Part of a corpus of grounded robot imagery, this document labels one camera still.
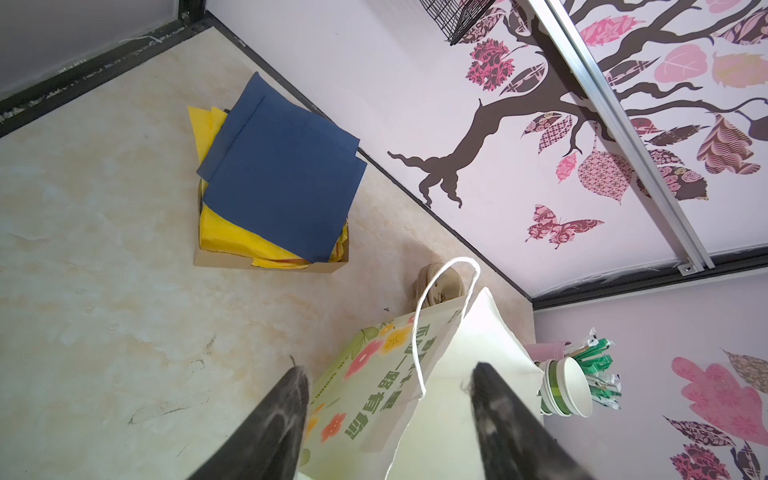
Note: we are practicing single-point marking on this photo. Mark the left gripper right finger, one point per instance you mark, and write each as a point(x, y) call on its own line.
point(513, 443)

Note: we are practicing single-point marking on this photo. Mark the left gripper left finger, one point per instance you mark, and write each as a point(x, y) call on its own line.
point(267, 444)

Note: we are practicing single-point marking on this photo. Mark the white illustrated paper bag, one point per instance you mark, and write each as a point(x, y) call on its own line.
point(395, 404)

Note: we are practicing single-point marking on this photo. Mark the stack of paper cups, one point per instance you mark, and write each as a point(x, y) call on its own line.
point(564, 391)

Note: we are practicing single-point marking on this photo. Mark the pink straw holder cup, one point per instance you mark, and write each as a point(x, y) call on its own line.
point(541, 352)

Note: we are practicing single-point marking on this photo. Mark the bundle of wrapped straws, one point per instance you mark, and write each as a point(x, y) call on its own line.
point(593, 357)

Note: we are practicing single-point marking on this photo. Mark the stack of pulp cup carriers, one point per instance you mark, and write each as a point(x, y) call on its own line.
point(448, 286)

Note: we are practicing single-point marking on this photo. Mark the yellow napkins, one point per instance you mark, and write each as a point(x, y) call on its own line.
point(206, 124)

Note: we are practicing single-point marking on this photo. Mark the dark blue napkins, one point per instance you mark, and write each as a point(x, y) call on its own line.
point(282, 172)

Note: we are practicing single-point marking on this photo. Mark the aluminium rail back wall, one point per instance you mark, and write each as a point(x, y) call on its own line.
point(665, 209)

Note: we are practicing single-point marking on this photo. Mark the black wire basket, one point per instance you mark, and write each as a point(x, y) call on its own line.
point(455, 18)

